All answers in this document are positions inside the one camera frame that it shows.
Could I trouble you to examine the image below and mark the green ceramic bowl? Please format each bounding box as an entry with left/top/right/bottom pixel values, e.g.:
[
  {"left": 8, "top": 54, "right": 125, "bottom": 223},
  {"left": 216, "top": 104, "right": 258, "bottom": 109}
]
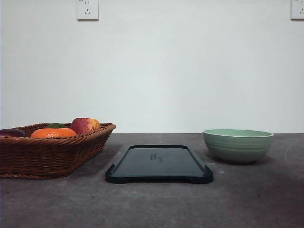
[{"left": 203, "top": 129, "right": 274, "bottom": 163}]

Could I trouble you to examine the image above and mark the brown wicker basket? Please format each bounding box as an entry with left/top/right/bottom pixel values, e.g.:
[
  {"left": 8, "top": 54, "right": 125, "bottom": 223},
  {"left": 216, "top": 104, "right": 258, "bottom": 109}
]
[{"left": 0, "top": 123, "right": 116, "bottom": 179}]

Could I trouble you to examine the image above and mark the dark rectangular tray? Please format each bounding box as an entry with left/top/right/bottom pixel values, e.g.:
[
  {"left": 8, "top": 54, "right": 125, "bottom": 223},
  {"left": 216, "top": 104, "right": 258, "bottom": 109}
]
[{"left": 105, "top": 144, "right": 214, "bottom": 184}]

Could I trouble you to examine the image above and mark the red yellow apple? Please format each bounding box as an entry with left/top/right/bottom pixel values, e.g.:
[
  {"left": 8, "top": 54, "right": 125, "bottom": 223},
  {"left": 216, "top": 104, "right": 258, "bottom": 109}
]
[{"left": 71, "top": 117, "right": 101, "bottom": 134}]

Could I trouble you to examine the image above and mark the dark green fruit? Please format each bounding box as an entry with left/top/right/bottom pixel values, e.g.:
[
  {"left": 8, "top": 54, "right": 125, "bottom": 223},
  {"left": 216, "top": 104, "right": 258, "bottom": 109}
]
[{"left": 47, "top": 123, "right": 65, "bottom": 128}]

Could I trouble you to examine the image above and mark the orange tangerine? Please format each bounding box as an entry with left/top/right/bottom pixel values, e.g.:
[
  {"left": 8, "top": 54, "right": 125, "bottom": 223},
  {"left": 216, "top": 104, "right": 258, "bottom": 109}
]
[{"left": 30, "top": 128, "right": 77, "bottom": 138}]

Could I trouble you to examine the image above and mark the dark purple fruit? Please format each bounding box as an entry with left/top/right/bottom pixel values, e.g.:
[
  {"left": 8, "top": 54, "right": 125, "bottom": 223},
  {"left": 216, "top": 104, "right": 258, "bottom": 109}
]
[{"left": 0, "top": 129, "right": 25, "bottom": 137}]

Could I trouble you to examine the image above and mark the white wall socket left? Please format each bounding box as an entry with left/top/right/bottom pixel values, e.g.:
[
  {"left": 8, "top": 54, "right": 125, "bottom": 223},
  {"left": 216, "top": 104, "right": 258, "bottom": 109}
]
[{"left": 76, "top": 0, "right": 99, "bottom": 22}]

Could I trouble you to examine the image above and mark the white wall socket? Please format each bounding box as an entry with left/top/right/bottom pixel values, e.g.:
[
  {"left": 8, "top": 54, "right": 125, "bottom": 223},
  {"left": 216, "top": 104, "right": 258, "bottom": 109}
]
[
  {"left": 76, "top": 0, "right": 99, "bottom": 22},
  {"left": 289, "top": 0, "right": 304, "bottom": 23}
]

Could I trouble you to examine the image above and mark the white wall socket right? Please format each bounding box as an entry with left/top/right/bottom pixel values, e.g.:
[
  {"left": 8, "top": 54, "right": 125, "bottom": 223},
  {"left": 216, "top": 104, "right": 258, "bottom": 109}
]
[{"left": 289, "top": 0, "right": 304, "bottom": 23}]

